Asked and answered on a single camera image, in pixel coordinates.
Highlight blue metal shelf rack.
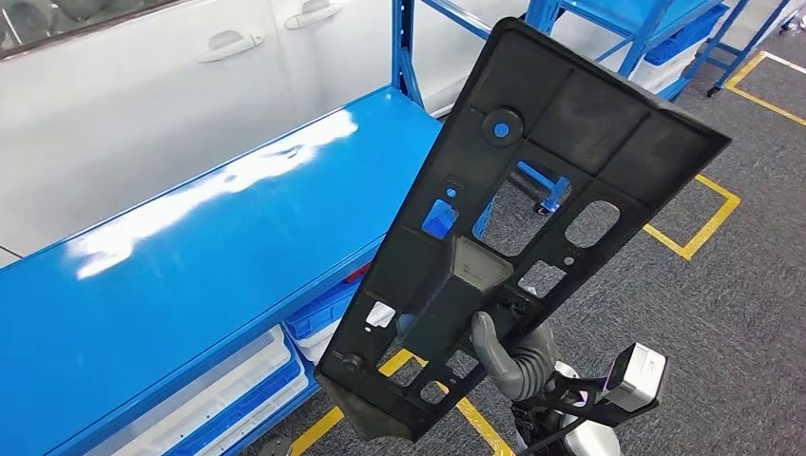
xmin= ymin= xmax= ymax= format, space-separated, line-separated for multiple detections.
xmin=526 ymin=0 xmax=792 ymax=102
xmin=0 ymin=0 xmax=571 ymax=456

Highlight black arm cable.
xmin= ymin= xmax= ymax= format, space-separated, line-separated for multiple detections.
xmin=519 ymin=389 xmax=600 ymax=456

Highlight white plastic tray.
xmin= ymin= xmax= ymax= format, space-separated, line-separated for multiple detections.
xmin=629 ymin=44 xmax=694 ymax=96
xmin=85 ymin=324 xmax=294 ymax=456
xmin=201 ymin=374 xmax=313 ymax=456
xmin=296 ymin=317 xmax=344 ymax=367

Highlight white car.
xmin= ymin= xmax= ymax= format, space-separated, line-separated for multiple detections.
xmin=0 ymin=0 xmax=530 ymax=266

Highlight black plastic plate bracket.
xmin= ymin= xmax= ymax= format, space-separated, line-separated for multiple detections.
xmin=313 ymin=16 xmax=733 ymax=443

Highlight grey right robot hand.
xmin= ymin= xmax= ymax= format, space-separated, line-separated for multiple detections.
xmin=470 ymin=311 xmax=559 ymax=404

